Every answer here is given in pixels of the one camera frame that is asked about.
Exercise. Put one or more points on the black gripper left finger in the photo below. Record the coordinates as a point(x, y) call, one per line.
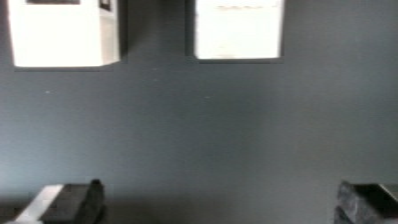
point(66, 204)

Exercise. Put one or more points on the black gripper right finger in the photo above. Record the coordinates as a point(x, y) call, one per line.
point(366, 204)

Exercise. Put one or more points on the white leg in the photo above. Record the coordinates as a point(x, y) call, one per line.
point(64, 32)
point(239, 29)

